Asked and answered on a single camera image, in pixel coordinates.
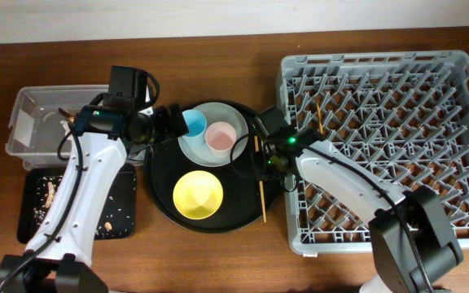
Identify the grey dishwasher rack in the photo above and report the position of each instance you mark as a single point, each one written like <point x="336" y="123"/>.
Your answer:
<point x="402" y="115"/>

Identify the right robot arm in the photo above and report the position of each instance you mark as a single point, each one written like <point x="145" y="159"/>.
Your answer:
<point x="412" y="241"/>

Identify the pink cup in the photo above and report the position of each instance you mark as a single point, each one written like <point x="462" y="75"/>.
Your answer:
<point x="220" y="138"/>

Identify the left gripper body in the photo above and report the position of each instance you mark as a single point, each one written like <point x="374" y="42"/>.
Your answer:
<point x="156" y="131"/>

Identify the black rectangular tray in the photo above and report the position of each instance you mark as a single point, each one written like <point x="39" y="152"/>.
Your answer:
<point x="120" y="203"/>

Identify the white tissue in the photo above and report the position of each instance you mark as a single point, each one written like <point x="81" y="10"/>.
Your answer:
<point x="66" y="126"/>

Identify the round black serving tray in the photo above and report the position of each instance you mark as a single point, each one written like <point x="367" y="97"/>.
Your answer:
<point x="241" y="204"/>

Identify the peanut shells and rice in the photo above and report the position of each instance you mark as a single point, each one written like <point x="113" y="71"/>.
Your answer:
<point x="45" y="194"/>

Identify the light blue cup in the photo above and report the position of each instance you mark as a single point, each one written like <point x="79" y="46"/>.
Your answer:
<point x="196" y="123"/>

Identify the wooden chopstick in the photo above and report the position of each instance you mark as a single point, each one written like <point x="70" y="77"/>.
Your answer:
<point x="319" y="115"/>
<point x="260" y="182"/>

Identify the grey round plate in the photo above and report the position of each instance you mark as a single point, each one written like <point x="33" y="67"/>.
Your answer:
<point x="215" y="112"/>

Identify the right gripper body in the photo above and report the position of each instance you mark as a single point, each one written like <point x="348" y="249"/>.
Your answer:
<point x="265" y="163"/>

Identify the gold snack wrapper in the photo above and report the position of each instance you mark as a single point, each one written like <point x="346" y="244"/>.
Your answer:
<point x="68" y="115"/>

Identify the yellow bowl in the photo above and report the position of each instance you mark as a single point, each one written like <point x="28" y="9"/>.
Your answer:
<point x="198" y="195"/>

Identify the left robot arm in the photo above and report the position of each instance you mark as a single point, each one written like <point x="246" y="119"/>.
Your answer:
<point x="122" y="120"/>

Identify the clear plastic bin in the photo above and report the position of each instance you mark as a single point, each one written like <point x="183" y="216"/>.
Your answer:
<point x="35" y="121"/>

